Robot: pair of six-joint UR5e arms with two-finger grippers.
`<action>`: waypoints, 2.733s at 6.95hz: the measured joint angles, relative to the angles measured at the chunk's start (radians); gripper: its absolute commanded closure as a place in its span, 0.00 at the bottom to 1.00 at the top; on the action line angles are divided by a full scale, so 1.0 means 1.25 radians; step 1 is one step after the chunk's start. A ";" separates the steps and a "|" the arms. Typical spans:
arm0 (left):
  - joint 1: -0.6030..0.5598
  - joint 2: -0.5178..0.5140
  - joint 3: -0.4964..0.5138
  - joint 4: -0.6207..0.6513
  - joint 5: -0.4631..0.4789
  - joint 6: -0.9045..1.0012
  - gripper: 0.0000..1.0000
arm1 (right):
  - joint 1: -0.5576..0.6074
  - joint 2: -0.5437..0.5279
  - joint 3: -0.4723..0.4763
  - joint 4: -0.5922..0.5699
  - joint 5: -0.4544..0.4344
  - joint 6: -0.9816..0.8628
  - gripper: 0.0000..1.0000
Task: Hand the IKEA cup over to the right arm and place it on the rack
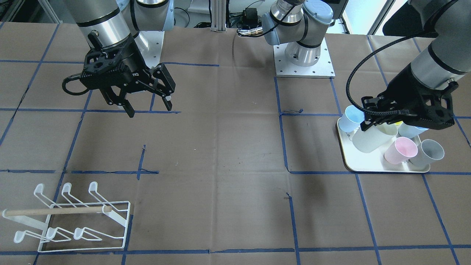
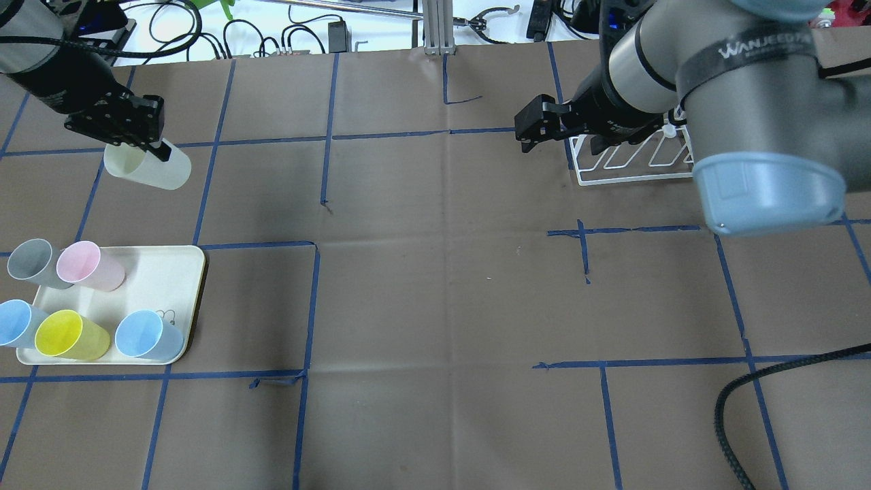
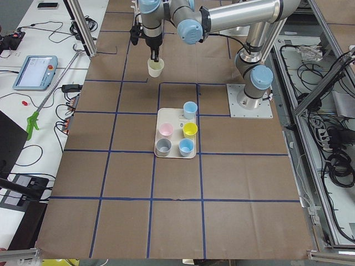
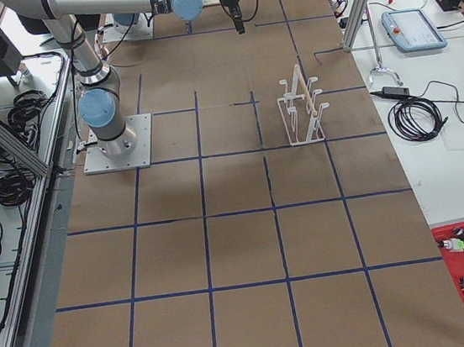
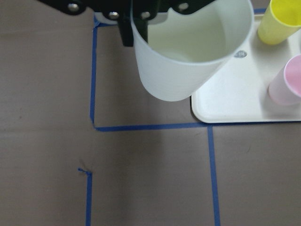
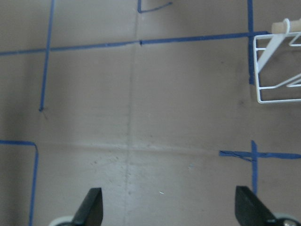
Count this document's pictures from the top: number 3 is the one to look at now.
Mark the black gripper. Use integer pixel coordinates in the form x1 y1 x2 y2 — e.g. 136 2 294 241
130 23 163 62

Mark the pale green ikea cup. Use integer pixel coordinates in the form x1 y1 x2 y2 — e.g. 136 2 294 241
147 58 165 78

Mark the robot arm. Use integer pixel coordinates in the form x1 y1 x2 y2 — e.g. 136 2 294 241
130 0 300 110

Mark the light blue cup near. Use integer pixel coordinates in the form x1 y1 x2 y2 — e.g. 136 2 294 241
183 101 198 120

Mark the light blue cup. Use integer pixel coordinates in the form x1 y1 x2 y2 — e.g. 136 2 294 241
183 101 198 120
179 138 194 157

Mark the pink cup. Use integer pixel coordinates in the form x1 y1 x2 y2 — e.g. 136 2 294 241
158 122 174 139

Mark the yellow cup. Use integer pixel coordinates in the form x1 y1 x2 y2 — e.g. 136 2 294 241
182 122 198 139

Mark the grey cup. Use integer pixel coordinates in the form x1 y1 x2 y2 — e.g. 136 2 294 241
155 139 172 157

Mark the light blue cup far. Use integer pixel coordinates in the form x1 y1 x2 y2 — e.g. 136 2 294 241
179 138 194 157

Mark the cream plastic tray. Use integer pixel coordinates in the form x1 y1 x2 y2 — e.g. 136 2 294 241
154 108 197 159

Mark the smartphone on table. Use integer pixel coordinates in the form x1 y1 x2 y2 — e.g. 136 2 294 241
37 2 59 9

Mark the blue teach pendant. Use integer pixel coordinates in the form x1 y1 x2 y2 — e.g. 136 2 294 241
13 55 58 91

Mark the aluminium frame post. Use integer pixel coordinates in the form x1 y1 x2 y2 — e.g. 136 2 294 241
63 0 97 58

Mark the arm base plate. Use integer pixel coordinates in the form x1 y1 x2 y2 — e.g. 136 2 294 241
226 84 273 119

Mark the green handled reach grabber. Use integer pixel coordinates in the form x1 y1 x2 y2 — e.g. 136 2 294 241
26 44 84 141

